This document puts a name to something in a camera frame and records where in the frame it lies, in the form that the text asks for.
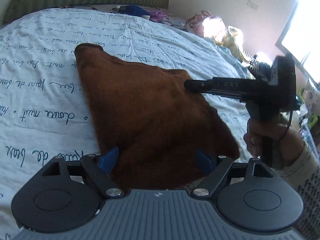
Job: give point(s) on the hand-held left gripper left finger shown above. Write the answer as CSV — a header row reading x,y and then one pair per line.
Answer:
x,y
110,158

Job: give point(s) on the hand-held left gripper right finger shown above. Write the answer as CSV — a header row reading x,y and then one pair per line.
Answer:
x,y
203,160

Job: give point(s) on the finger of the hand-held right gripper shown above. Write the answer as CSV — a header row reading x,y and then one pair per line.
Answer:
x,y
220,86

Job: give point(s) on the brown knitted sweater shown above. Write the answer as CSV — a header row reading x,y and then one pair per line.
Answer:
x,y
150,120

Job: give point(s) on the person's right forearm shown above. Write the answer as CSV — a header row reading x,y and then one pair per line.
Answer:
x,y
305,187

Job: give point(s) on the person's right hand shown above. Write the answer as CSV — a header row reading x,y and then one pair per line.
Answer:
x,y
277,135

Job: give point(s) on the green plastic object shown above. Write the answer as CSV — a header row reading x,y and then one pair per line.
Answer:
x,y
312,120

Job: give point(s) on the pale yellow cloth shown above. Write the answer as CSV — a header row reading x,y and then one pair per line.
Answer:
x,y
232,38

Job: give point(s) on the window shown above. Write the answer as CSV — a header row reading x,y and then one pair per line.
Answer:
x,y
302,32

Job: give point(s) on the pink crumpled cloth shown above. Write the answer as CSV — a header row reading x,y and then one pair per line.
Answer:
x,y
197,21

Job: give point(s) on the purple cloth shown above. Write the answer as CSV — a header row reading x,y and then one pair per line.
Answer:
x,y
157,15

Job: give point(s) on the white script-printed blanket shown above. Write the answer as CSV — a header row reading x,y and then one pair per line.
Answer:
x,y
45,80

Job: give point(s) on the dark blue cloth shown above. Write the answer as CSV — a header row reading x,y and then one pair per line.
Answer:
x,y
136,10

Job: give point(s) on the white wall socket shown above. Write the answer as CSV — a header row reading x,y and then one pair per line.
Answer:
x,y
252,5

